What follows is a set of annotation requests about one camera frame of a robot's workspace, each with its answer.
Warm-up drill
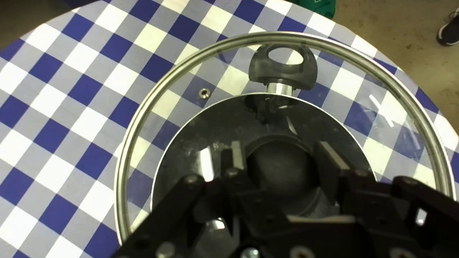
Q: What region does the green bag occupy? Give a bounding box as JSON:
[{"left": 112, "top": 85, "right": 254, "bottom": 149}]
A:
[{"left": 290, "top": 0, "right": 339, "bottom": 19}]

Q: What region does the glass lid with black knob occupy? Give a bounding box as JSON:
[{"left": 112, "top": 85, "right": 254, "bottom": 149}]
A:
[{"left": 113, "top": 30, "right": 458, "bottom": 248}]

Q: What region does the blue white checkered tablecloth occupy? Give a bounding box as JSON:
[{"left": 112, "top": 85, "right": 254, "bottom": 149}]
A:
[{"left": 0, "top": 0, "right": 459, "bottom": 258}]

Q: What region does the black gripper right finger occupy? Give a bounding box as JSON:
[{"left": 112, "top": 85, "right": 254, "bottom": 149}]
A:
[{"left": 317, "top": 139, "right": 459, "bottom": 258}]

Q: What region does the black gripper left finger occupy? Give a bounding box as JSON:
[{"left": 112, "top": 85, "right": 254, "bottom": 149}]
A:
[{"left": 113, "top": 141, "right": 248, "bottom": 258}]

